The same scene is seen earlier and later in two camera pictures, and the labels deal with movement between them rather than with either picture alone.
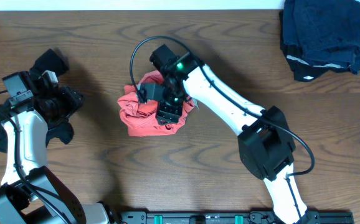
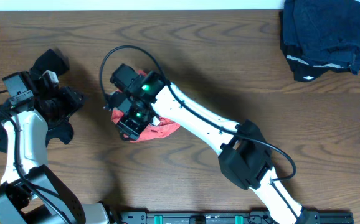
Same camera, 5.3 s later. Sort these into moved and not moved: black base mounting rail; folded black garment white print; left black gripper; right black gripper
Moved: right black gripper
Not moved: left black gripper; black base mounting rail; folded black garment white print
